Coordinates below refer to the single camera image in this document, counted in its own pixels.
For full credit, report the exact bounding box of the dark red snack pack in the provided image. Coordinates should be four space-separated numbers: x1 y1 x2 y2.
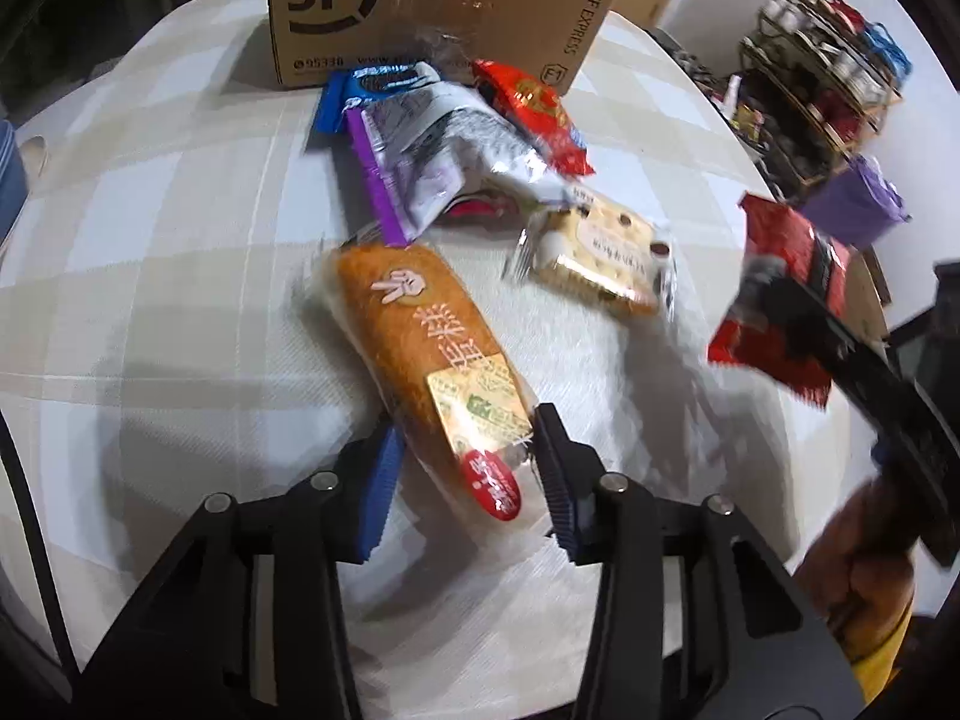
708 193 851 408

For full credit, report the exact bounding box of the packaged orange cake bread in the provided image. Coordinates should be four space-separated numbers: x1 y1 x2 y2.
317 242 545 532

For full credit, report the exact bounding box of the cracker biscuit pack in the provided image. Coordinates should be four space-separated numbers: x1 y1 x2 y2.
505 188 675 320

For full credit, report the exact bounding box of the red Oreo snack pack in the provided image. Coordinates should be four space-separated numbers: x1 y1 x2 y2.
472 60 594 177

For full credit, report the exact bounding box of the silver purple snack bag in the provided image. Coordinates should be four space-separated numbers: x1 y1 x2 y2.
345 82 574 247

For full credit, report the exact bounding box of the blue Oreo snack pack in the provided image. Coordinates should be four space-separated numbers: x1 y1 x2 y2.
311 62 443 135

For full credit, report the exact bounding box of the yellow sleeve forearm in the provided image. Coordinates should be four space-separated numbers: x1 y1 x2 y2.
851 603 913 704

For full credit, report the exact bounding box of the person's right hand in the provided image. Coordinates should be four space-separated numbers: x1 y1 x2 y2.
794 479 914 661

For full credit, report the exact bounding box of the plaid tablecloth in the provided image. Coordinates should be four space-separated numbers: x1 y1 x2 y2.
2 0 867 718

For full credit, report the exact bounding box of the wooden shoe rack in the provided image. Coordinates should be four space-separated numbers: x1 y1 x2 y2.
737 0 911 200

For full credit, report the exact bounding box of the blue bowls stack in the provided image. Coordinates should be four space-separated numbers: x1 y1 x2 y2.
0 121 29 242

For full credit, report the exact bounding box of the SF cardboard box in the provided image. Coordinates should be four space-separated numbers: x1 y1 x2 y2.
268 0 613 93

